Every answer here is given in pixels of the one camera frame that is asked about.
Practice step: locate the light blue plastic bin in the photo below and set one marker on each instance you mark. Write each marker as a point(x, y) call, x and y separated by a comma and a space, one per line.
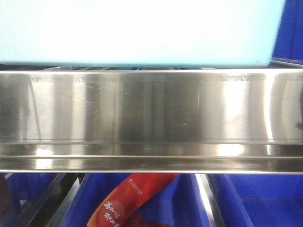
point(140, 33)

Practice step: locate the dark blue bin lower middle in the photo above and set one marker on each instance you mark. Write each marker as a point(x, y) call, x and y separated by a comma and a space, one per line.
point(179, 204)

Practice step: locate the dark blue bin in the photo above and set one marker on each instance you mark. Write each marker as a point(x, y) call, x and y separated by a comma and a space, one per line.
point(22, 195)
point(259, 200)
point(288, 49)
point(179, 204)

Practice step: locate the red snack package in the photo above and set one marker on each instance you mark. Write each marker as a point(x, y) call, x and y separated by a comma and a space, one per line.
point(127, 197)

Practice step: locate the dark blue bin lower right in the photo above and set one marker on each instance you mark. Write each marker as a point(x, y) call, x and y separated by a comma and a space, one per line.
point(259, 200)

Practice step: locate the dark blue bin upper right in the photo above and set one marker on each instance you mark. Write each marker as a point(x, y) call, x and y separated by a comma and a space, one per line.
point(288, 49)

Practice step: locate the dark blue bin lower left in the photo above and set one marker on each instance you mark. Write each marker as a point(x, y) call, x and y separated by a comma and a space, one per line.
point(22, 195)

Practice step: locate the stainless steel shelf front rail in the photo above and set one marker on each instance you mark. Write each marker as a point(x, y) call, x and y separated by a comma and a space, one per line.
point(186, 121)

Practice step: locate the roller track rail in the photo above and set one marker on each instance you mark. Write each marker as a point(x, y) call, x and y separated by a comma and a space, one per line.
point(209, 201)

